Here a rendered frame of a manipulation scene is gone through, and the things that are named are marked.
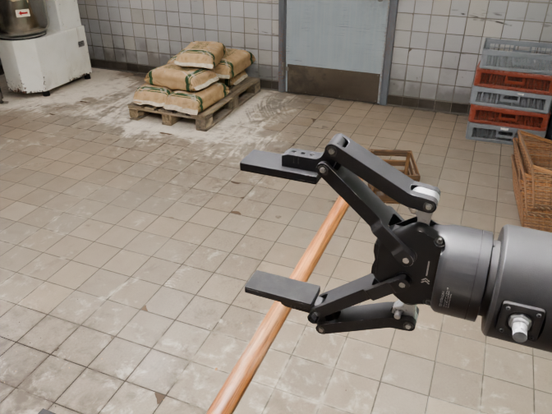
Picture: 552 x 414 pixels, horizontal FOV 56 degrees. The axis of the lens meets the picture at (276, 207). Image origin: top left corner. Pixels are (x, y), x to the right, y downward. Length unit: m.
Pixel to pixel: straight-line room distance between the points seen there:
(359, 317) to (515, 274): 0.16
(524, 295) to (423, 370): 2.04
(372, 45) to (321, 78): 0.61
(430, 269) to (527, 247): 0.08
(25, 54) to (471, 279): 5.59
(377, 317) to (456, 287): 0.10
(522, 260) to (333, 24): 4.94
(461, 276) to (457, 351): 2.15
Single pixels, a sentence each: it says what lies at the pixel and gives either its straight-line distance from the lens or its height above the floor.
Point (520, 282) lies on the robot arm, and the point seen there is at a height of 1.52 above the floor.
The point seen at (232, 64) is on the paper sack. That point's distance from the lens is 5.14.
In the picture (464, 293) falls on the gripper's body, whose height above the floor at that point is 1.50.
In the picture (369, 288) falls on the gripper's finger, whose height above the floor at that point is 1.46.
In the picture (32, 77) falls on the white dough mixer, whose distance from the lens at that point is 5.91.
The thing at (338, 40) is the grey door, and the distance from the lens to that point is 5.32.
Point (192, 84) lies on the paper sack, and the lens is 4.66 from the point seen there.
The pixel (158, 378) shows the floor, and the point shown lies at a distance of 2.39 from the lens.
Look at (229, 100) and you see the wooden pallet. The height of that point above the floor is 0.11.
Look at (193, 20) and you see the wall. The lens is 5.95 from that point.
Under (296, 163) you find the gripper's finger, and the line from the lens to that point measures 0.44.
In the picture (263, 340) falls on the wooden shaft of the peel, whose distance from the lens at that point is 0.78.
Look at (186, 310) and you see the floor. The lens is 2.68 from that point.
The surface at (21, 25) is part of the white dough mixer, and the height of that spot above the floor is 0.72.
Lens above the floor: 1.76
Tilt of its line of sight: 31 degrees down
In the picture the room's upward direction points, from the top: straight up
